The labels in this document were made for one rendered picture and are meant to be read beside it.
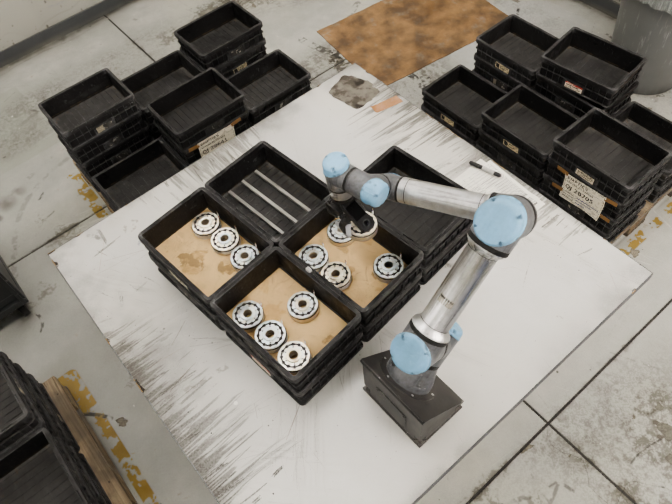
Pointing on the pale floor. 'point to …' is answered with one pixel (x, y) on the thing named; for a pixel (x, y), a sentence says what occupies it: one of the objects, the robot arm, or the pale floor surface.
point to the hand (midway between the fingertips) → (355, 231)
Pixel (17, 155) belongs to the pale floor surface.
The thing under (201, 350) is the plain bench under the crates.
